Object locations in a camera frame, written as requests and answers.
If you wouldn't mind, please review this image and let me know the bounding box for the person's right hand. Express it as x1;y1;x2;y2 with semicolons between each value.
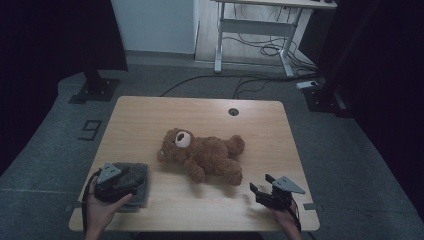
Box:
271;200;301;231

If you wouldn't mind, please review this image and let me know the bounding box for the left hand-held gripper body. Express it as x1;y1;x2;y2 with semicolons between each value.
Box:
94;162;138;203

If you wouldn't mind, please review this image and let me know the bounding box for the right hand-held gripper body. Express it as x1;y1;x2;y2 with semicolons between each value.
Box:
254;175;306;211

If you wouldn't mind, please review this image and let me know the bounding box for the person's left hand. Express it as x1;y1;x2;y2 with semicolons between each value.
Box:
85;176;134;231

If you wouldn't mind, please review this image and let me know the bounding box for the white power strip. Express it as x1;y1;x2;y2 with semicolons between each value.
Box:
295;79;319;90

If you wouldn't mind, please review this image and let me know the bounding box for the white metal frame desk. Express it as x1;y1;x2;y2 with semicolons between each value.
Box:
211;0;338;78

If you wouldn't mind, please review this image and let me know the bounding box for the tangled black cables bundle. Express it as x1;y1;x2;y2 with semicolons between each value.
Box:
222;33;318;74

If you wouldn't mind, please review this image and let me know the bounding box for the left hand-held gripper black cable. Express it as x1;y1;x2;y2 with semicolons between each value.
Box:
81;169;102;234

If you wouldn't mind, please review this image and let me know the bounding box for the black stand with square base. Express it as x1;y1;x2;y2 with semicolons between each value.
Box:
68;68;121;104

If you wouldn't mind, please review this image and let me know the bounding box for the brown teddy bear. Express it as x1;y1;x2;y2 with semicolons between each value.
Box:
157;127;246;187

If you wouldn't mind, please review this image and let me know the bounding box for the long black floor cable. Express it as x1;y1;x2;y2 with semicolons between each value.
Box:
159;74;301;98

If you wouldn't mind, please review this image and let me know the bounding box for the right hand-held gripper black cable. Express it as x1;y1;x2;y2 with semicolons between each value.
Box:
289;199;303;233

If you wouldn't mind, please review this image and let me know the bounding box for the black stand with flat base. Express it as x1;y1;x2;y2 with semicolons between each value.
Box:
301;77;354;119

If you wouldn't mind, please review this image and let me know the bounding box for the dark curtain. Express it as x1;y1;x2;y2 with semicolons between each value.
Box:
0;0;129;175
316;0;424;223

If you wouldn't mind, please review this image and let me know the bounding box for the hand-held gripper black cable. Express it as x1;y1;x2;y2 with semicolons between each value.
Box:
289;199;303;233
81;169;102;234

